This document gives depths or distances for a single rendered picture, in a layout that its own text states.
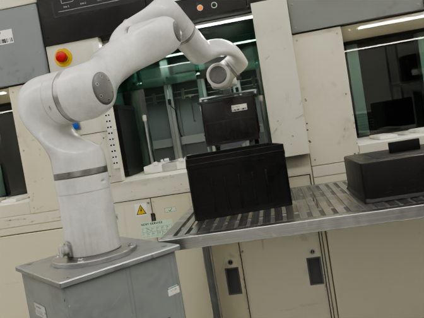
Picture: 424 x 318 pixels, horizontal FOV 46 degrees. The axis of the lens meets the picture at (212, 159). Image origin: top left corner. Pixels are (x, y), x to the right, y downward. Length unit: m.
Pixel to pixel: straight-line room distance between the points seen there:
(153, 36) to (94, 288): 0.67
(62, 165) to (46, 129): 0.10
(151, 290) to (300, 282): 0.85
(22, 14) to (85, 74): 0.96
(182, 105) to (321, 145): 1.12
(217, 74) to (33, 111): 0.80
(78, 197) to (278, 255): 0.92
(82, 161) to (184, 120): 1.65
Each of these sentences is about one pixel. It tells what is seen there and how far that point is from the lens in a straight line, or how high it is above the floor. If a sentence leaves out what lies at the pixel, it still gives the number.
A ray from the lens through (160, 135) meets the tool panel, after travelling 2.74.
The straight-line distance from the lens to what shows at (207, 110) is 1.99.
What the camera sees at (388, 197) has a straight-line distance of 1.30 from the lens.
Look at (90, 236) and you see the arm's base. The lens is 1.13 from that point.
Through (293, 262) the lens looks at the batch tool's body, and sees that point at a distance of 1.85.
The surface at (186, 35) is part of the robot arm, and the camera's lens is 1.63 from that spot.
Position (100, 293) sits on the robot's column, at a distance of 1.07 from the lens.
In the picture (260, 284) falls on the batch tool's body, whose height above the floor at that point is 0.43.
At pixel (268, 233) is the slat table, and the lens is 1.19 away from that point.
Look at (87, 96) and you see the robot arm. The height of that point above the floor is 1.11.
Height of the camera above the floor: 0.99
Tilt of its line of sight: 3 degrees down
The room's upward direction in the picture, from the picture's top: 9 degrees counter-clockwise
